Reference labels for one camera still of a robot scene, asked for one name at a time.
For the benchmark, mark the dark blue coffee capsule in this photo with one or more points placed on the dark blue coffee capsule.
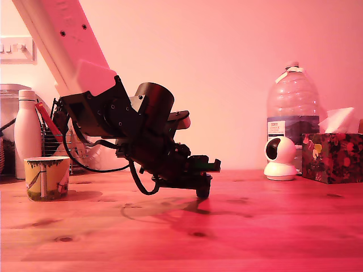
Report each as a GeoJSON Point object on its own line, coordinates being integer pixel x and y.
{"type": "Point", "coordinates": [203, 193]}

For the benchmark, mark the white bottle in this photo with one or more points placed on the white bottle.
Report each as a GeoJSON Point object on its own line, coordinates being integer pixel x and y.
{"type": "Point", "coordinates": [27, 136]}

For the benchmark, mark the white wall socket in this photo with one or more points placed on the white wall socket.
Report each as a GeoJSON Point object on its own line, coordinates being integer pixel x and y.
{"type": "Point", "coordinates": [17, 58]}

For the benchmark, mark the dark wicker basket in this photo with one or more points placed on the dark wicker basket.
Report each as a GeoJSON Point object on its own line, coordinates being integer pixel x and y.
{"type": "Point", "coordinates": [1, 156]}

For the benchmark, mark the red package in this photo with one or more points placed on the red package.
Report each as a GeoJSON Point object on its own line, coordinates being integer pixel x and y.
{"type": "Point", "coordinates": [46, 117]}

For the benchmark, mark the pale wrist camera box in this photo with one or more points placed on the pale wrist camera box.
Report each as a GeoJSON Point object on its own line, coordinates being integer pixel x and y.
{"type": "Point", "coordinates": [183, 120]}

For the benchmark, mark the small white round camera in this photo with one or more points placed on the small white round camera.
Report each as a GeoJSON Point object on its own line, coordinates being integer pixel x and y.
{"type": "Point", "coordinates": [280, 167]}

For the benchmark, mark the glass jar with lid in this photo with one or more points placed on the glass jar with lid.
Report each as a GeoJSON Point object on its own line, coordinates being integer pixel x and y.
{"type": "Point", "coordinates": [8, 99]}

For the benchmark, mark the pale bag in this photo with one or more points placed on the pale bag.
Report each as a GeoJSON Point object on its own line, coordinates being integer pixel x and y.
{"type": "Point", "coordinates": [93, 158]}

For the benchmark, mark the white tissue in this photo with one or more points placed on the white tissue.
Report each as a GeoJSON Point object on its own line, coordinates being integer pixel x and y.
{"type": "Point", "coordinates": [339, 120]}

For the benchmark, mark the yellow illustrated coffee mug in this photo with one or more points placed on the yellow illustrated coffee mug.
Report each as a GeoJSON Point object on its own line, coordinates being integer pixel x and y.
{"type": "Point", "coordinates": [46, 178]}

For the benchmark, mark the large clear water bottle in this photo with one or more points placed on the large clear water bottle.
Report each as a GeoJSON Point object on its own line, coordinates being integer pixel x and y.
{"type": "Point", "coordinates": [292, 96]}

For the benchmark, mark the floral tissue box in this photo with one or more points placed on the floral tissue box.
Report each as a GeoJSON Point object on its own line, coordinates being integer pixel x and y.
{"type": "Point", "coordinates": [331, 158]}

